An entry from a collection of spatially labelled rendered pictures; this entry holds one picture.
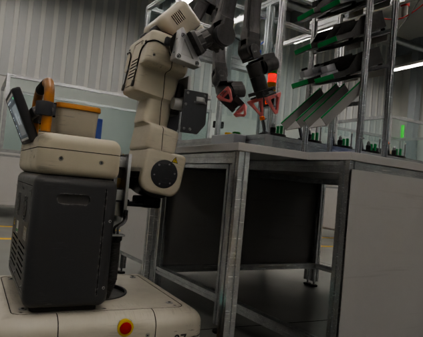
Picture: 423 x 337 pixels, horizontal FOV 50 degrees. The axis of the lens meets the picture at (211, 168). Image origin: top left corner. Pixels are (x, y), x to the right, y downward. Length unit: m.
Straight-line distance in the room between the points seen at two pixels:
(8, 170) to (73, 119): 5.39
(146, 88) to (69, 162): 0.45
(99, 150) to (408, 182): 1.16
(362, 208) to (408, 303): 0.47
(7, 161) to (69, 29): 4.35
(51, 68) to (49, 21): 0.96
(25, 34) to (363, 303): 9.31
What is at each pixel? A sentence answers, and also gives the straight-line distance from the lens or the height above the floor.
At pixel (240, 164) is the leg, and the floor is 0.78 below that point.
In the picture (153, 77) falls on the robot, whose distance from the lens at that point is 1.72.
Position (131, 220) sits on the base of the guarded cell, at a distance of 3.25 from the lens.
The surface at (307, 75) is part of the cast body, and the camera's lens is 2.14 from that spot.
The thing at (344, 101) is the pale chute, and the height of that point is 1.10.
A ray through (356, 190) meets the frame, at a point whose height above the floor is 0.73.
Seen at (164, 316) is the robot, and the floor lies 0.26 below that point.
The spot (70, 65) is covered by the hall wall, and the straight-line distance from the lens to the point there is 10.33.
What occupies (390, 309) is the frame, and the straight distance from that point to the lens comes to 1.90.
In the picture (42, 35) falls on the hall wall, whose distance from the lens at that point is 10.40.
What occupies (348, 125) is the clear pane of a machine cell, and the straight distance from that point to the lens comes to 7.92.
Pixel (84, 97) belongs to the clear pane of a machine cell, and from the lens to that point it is 7.20.
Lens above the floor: 0.70
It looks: 2 degrees up
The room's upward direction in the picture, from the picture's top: 5 degrees clockwise
